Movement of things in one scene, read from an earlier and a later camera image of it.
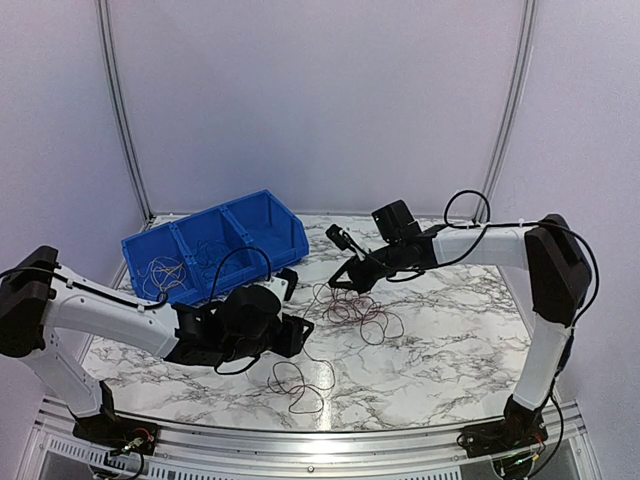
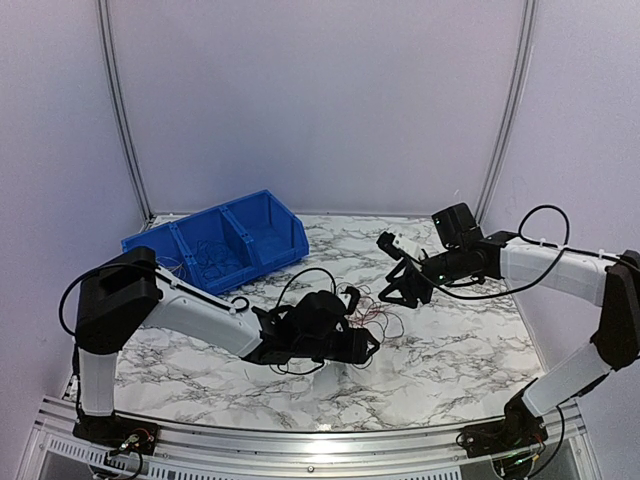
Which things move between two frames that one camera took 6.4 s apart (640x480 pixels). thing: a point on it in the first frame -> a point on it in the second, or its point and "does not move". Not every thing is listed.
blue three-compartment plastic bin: [197, 258] does not move
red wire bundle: [345, 306] does not move
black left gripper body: [289, 344] -> [352, 353]
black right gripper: [362, 282] -> [406, 287]
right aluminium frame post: [517, 107] does not move
